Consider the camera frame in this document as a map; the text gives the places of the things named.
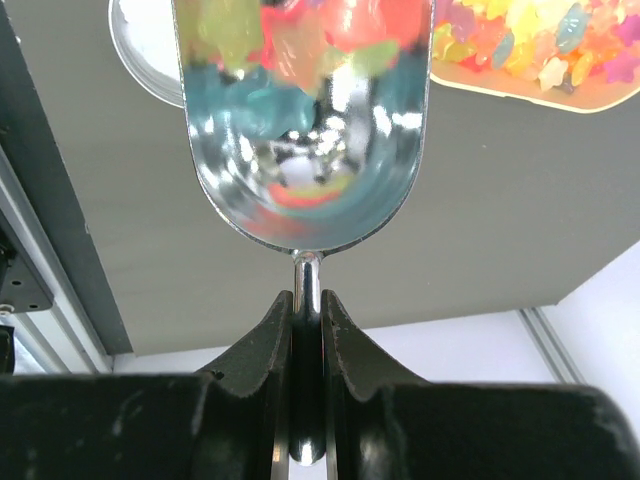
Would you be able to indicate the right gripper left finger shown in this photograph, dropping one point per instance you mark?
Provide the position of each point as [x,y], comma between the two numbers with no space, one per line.
[243,423]

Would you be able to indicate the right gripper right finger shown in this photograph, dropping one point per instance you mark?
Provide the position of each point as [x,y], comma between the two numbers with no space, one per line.
[364,439]

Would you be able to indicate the metal candy scoop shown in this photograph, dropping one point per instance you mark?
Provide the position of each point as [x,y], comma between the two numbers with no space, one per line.
[306,123]

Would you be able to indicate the beige tray of jelly candies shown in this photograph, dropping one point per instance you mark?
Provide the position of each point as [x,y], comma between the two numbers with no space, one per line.
[576,56]

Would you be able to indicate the silver jar lid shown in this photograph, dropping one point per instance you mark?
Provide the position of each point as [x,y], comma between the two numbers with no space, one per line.
[142,34]

